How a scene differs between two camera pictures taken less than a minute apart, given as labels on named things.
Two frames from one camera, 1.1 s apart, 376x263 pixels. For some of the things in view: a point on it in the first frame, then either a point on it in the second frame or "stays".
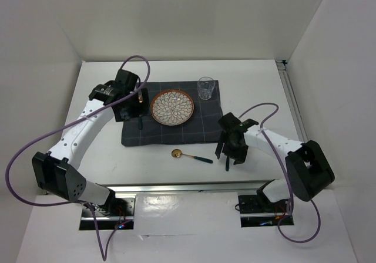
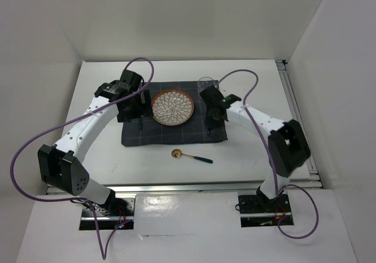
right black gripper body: x=235 y=151 -> x=211 y=120
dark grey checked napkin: x=202 y=128 stays
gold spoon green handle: x=178 y=152 stays
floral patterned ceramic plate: x=172 y=107 stays
